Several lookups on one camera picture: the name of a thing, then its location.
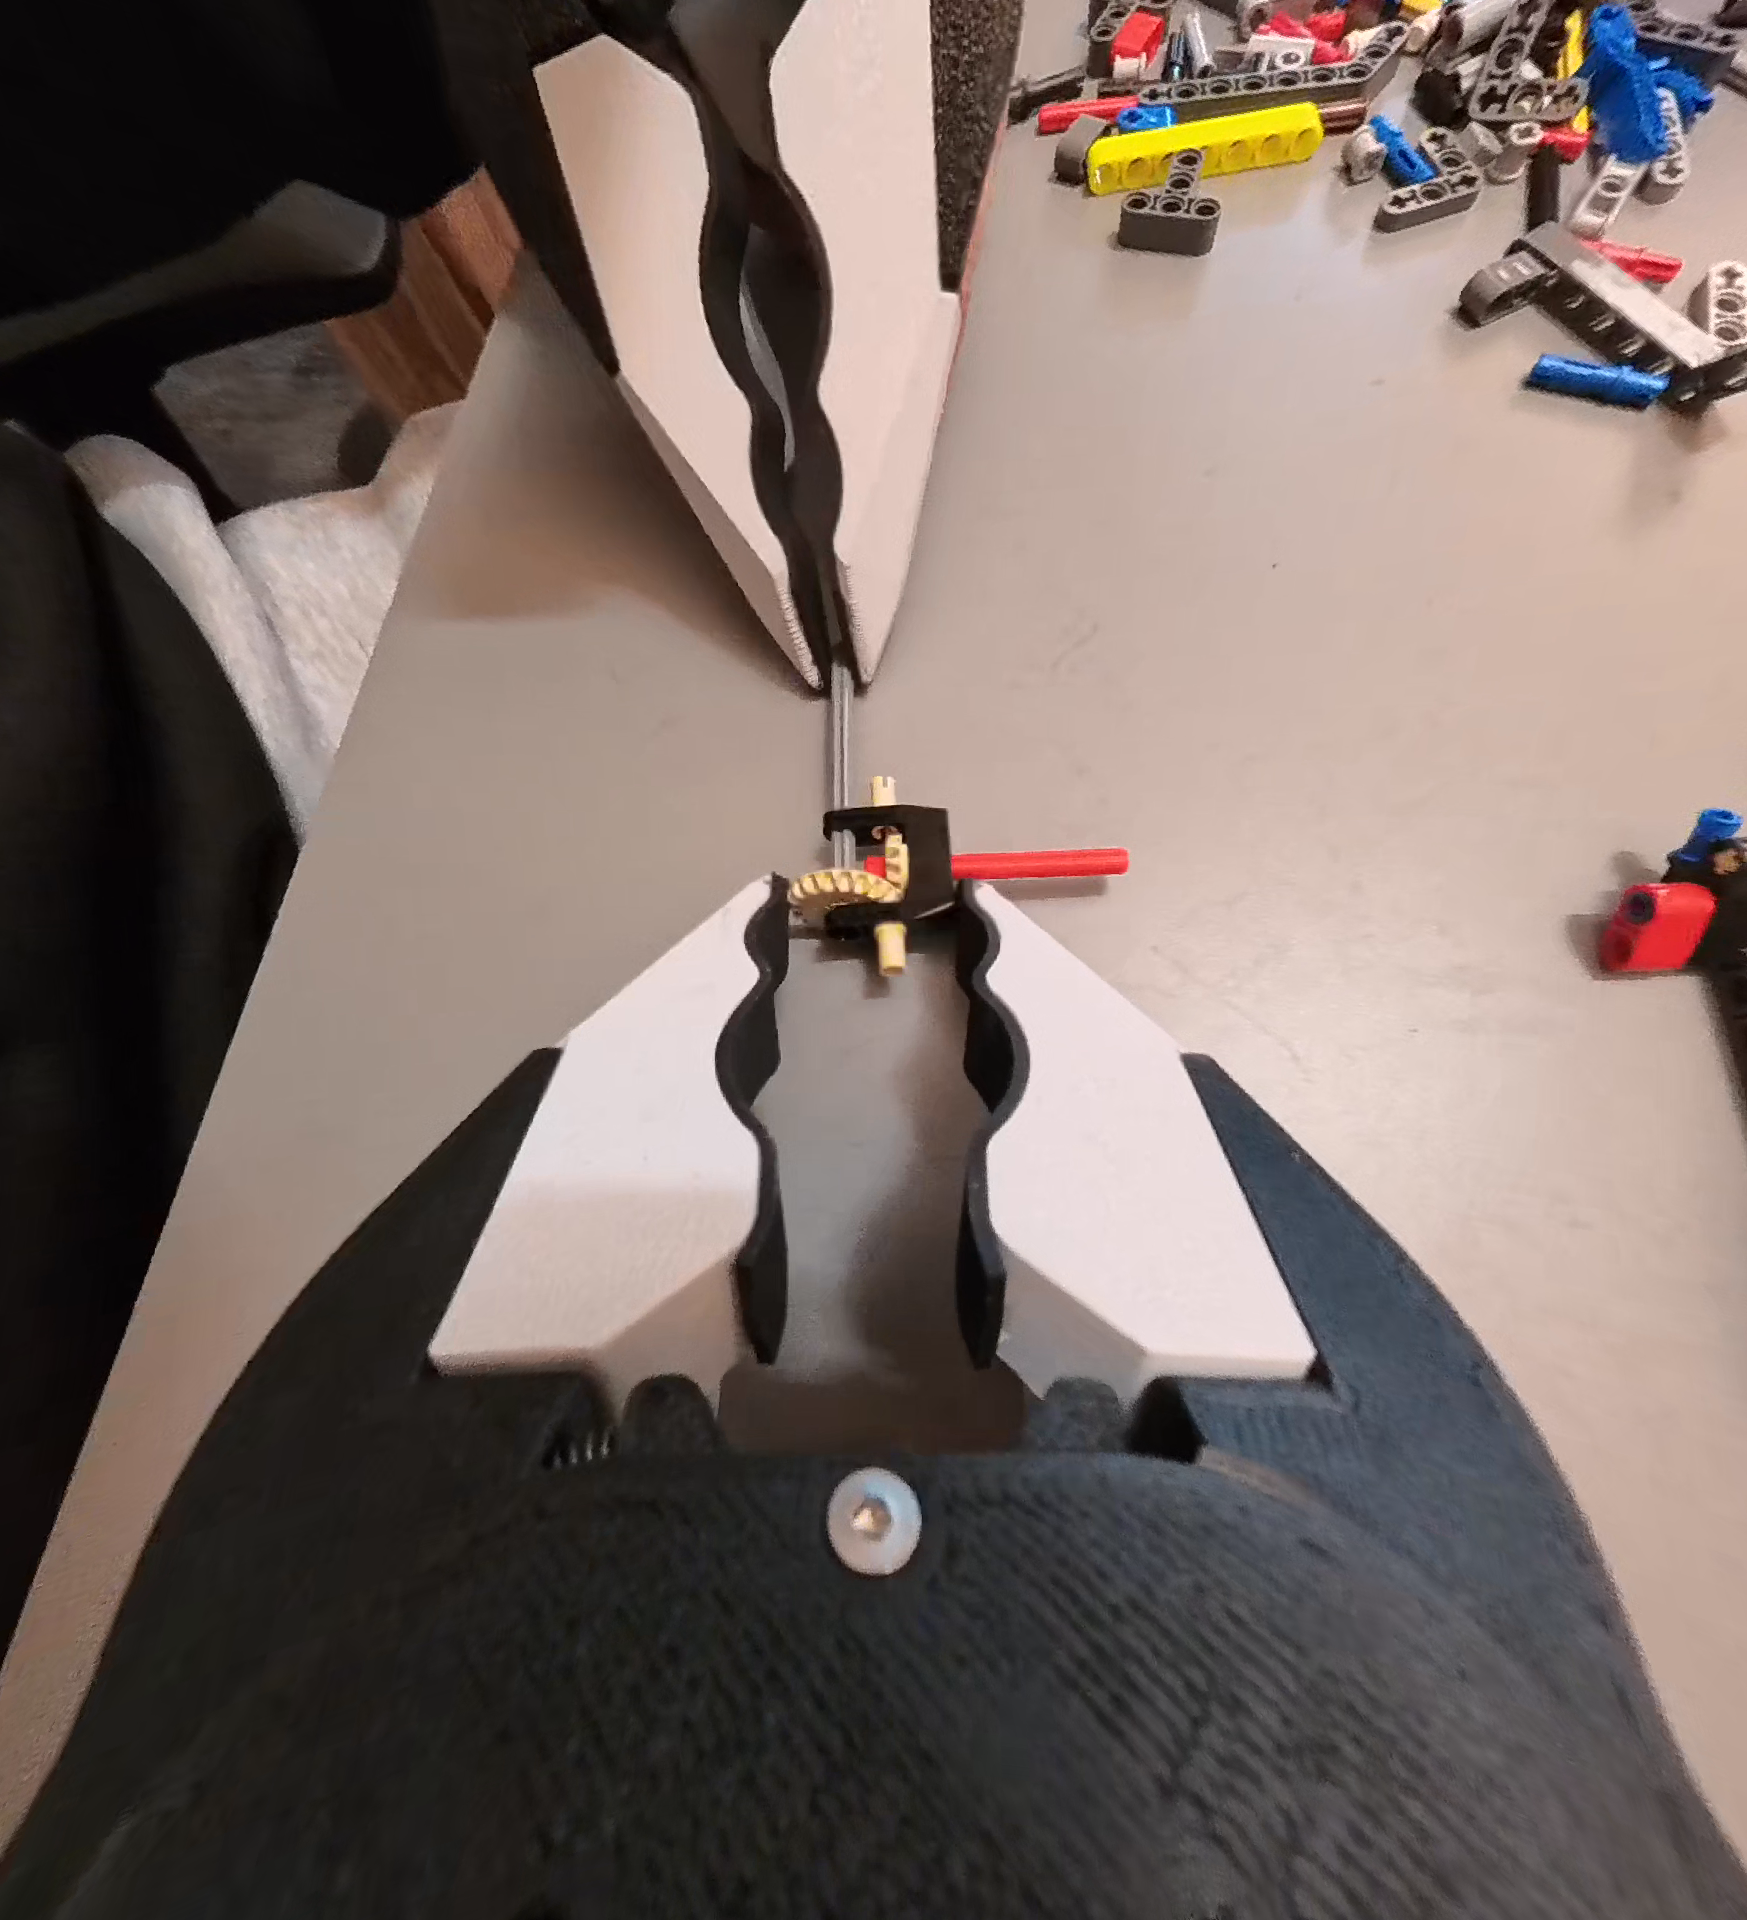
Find grey lego axle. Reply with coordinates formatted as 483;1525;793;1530
824;666;864;872

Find person's black jacket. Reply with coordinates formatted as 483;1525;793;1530
0;396;306;1787

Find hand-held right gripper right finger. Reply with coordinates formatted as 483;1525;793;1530
952;883;1319;1395

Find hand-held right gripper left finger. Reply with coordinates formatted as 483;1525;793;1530
426;878;793;1398

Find lego frame with yellow axle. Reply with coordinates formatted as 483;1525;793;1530
1595;809;1747;1292

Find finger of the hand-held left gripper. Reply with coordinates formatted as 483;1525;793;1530
531;0;841;696
744;0;968;689

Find person's grey fleece pants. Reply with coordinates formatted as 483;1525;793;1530
62;406;455;833

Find black lego gear assembly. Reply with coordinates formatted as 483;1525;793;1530
787;776;1128;976

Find brown wooden cabinet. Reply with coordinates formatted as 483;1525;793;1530
323;171;529;416

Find person's left forearm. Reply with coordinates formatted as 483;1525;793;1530
0;0;498;392

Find pile of loose lego pieces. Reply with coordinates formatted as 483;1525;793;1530
1008;0;1747;420

